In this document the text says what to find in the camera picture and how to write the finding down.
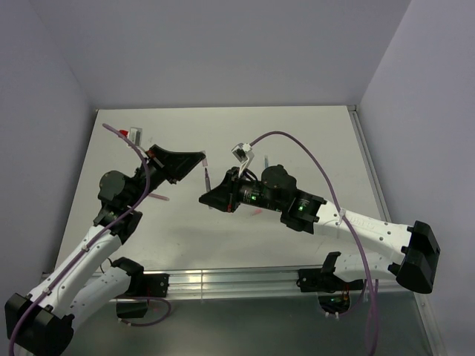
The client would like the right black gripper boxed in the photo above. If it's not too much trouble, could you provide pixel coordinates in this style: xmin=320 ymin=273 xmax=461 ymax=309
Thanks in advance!
xmin=199 ymin=166 xmax=284 ymax=212

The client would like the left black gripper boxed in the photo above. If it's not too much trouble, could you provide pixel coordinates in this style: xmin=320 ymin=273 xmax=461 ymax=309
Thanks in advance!
xmin=125 ymin=144 xmax=204 ymax=208

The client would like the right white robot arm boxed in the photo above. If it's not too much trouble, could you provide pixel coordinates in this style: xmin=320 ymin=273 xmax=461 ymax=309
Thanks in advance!
xmin=199 ymin=165 xmax=440 ymax=294

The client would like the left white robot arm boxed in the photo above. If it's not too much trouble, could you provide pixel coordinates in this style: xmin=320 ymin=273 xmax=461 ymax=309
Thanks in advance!
xmin=4 ymin=145 xmax=206 ymax=355

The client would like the red pen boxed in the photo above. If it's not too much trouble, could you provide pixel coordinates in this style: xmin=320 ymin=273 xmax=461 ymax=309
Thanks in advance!
xmin=148 ymin=193 xmax=170 ymax=202

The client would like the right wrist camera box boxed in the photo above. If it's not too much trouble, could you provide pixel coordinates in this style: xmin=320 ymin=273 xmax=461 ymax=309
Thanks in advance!
xmin=232 ymin=143 xmax=255 ymax=177

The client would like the aluminium rail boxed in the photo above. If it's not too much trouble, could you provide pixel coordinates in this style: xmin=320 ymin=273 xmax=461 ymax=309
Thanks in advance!
xmin=40 ymin=265 xmax=426 ymax=301

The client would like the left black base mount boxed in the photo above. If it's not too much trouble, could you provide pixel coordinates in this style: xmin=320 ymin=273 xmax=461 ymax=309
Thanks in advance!
xmin=140 ymin=273 xmax=169 ymax=298

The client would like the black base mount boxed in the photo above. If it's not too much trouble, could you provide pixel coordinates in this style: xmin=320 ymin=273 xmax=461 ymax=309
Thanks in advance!
xmin=295 ymin=268 xmax=326 ymax=293
xmin=140 ymin=273 xmax=169 ymax=298

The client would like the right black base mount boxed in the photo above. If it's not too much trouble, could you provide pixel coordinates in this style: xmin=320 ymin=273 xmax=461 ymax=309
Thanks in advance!
xmin=295 ymin=268 xmax=326 ymax=293

